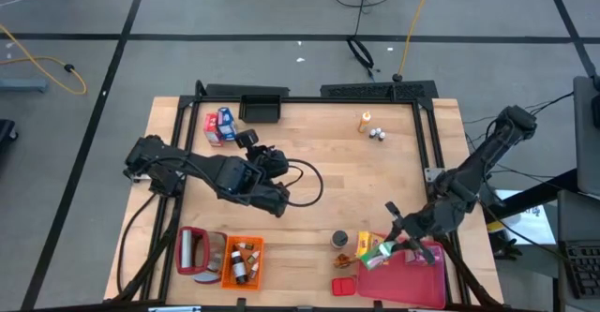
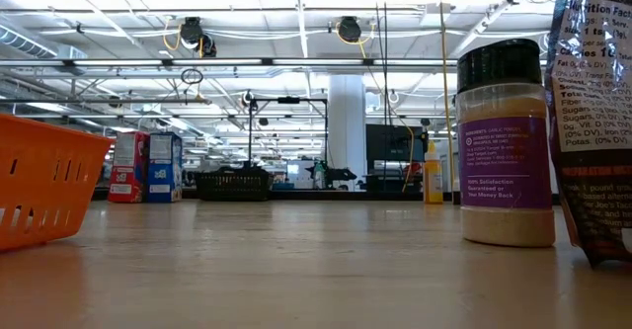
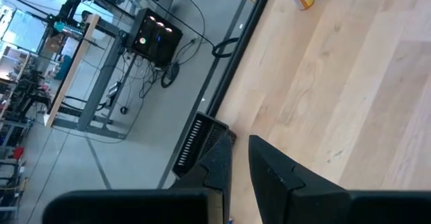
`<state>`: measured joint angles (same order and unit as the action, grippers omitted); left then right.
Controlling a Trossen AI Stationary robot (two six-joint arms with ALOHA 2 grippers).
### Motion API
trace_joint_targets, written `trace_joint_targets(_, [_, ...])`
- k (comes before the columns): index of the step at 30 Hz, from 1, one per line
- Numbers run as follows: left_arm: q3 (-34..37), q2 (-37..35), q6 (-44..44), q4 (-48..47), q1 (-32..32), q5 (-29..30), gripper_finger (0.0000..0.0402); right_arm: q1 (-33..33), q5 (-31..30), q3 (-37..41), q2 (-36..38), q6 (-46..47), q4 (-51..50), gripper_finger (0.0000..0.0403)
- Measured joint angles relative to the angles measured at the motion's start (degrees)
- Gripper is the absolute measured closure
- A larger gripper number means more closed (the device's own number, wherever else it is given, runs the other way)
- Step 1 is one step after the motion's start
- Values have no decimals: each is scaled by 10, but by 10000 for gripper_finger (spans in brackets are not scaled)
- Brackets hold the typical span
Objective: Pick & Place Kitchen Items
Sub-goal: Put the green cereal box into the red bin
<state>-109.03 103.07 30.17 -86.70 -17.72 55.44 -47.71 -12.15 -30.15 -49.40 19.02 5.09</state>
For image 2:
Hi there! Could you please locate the blue carton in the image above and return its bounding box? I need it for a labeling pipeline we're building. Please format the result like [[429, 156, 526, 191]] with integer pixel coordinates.
[[146, 131, 184, 204]]

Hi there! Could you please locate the red carton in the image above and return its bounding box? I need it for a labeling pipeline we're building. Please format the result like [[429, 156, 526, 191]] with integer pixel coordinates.
[[107, 130, 151, 205]]

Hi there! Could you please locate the orange squeeze bottle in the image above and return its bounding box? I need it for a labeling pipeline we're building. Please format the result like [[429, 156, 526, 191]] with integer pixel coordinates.
[[423, 139, 444, 206]]

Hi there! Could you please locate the garlic powder jar purple label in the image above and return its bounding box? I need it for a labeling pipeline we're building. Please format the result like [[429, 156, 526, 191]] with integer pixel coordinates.
[[454, 38, 557, 249]]

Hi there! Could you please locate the brown taco seasoning packet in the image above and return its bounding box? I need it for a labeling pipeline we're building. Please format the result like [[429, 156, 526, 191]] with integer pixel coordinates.
[[545, 0, 632, 270]]

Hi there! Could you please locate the white column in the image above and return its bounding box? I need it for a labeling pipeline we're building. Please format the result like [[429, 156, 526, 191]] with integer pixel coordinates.
[[327, 74, 367, 192]]

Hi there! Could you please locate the black slotted plastic basket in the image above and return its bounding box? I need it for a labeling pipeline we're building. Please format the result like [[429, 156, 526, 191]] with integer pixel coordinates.
[[194, 166, 275, 203]]

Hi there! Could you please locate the black monitor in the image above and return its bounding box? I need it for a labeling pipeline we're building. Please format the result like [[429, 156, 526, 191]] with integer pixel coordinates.
[[364, 123, 430, 163]]

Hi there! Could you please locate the orange plastic basket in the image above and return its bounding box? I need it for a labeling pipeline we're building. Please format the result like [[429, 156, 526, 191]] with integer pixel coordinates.
[[0, 113, 116, 253]]

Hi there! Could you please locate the black hanging cable ring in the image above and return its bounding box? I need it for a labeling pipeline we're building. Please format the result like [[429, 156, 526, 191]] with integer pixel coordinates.
[[180, 67, 204, 86]]

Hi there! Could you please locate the black hanging cable with loop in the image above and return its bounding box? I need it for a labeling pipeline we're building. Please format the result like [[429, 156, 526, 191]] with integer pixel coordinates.
[[372, 0, 391, 192]]

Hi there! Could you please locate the black metal frame rig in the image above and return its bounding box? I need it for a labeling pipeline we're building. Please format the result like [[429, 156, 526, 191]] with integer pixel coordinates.
[[246, 96, 330, 170]]

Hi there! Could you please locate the black aluminium table frame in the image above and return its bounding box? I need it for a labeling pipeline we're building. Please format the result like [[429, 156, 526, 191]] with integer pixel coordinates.
[[91, 186, 562, 203]]

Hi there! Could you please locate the silver air duct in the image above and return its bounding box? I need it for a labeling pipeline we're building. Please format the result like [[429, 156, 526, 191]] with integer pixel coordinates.
[[0, 22, 88, 61]]

